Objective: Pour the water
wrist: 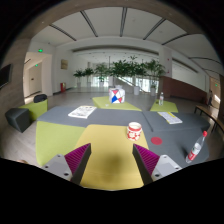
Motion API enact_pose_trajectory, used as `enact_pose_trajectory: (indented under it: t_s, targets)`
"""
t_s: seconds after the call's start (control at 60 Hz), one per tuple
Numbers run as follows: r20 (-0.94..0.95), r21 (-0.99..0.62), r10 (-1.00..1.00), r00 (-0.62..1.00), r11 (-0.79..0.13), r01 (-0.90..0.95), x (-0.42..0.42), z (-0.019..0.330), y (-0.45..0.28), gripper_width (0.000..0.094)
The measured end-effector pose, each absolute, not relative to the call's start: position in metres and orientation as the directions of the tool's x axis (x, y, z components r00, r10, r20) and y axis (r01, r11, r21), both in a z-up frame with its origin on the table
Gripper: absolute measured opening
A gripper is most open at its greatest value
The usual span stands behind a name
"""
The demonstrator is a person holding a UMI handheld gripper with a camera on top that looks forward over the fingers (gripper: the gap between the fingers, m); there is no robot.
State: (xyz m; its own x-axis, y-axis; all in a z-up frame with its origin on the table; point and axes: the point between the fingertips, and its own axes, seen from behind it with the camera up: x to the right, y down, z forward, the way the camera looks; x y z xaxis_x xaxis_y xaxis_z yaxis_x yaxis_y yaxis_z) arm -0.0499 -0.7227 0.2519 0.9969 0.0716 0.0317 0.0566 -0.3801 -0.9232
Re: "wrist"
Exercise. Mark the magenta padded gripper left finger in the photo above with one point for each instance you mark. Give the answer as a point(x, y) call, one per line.
point(71, 166)

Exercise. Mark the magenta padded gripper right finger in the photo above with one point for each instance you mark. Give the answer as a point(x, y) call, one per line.
point(151, 166)

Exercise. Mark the distant clear water bottle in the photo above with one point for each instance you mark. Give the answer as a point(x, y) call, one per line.
point(161, 98)

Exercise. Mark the red round coaster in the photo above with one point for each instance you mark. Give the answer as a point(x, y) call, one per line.
point(156, 140)

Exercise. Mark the red and white paper cup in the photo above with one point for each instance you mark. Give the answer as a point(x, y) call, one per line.
point(134, 130)

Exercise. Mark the clear bottle with red cap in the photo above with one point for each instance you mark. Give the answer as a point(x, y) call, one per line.
point(196, 148)

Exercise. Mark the yellow and white leaflet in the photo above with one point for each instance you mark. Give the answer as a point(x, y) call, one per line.
point(170, 118)

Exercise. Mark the open magazine on left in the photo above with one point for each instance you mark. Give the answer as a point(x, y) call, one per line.
point(82, 112)

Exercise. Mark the green cube seat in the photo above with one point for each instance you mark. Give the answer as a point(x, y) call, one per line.
point(36, 109)

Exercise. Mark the dark grey cube stool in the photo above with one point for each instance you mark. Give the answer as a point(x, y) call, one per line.
point(18, 118)

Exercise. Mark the black bag on seat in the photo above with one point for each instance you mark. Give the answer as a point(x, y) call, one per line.
point(39, 98)

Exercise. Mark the red blue white cube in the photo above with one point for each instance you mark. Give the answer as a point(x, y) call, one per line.
point(116, 95)

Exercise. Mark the wooden bench on right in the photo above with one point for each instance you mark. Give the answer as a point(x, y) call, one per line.
point(217, 122)

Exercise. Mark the red fire extinguisher box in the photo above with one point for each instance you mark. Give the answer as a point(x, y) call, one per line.
point(62, 87)

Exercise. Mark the potted green plants row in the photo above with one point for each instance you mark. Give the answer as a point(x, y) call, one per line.
point(123, 68)

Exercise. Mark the framed wall poster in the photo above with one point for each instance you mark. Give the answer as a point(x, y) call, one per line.
point(64, 64)

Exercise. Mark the black wall television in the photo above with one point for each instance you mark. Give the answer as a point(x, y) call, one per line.
point(5, 75)

